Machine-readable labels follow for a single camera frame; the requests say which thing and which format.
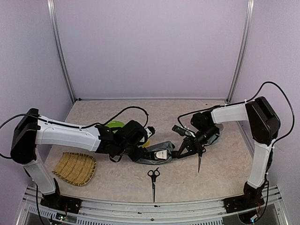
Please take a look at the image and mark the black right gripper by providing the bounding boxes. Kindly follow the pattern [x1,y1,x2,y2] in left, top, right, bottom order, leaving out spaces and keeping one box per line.
[177,125,218,158]

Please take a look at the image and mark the black handled scissors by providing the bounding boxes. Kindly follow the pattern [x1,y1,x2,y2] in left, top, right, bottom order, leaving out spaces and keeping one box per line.
[198,151,205,173]
[147,167,160,202]

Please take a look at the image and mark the grey zipper pouch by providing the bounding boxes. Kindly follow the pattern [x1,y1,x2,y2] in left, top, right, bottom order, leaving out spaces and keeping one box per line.
[136,141,175,165]

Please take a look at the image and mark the silver black hair clipper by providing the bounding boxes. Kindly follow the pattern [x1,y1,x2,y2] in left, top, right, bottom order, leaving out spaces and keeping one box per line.
[143,150,170,161]

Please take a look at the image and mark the black handled scissors front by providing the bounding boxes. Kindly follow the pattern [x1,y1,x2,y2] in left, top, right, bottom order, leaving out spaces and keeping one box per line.
[147,167,160,202]

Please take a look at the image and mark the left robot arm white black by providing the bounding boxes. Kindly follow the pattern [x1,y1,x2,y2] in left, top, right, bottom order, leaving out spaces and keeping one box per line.
[1,108,155,209]

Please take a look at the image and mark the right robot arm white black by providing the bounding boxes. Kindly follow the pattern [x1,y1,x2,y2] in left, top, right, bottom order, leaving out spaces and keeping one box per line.
[172,95,289,208]

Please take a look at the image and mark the yellow sponge block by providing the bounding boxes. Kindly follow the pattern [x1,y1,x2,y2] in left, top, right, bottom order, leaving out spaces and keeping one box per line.
[142,140,150,148]

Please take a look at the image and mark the green plastic plate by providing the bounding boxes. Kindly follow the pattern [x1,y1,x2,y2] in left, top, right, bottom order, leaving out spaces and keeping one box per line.
[105,120,125,133]

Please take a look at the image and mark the light blue cup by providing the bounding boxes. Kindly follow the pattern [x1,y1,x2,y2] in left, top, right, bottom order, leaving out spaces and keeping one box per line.
[207,124,224,145]

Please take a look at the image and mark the woven bamboo tray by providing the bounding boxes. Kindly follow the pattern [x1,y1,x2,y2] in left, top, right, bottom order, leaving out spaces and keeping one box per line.
[52,152,97,187]

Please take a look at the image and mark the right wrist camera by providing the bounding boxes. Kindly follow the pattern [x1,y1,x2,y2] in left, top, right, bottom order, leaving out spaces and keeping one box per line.
[172,125,195,138]

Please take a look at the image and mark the front aluminium rail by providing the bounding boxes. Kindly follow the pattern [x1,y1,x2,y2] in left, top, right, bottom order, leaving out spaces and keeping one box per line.
[21,186,289,225]

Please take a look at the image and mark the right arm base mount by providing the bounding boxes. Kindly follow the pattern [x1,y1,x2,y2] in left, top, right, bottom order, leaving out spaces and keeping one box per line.
[224,182,266,213]

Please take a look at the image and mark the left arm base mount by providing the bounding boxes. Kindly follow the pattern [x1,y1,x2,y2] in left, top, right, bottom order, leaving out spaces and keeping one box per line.
[40,179,82,214]

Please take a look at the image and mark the right aluminium frame post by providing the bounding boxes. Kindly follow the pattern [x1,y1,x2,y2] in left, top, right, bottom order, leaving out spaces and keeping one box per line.
[226,0,255,103]

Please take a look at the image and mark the aluminium frame post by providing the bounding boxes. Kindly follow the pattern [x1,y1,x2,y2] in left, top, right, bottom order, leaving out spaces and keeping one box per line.
[47,0,76,104]
[226,0,255,103]

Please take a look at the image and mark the left aluminium frame post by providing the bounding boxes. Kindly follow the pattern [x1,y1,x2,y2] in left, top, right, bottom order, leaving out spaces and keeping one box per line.
[47,0,76,104]

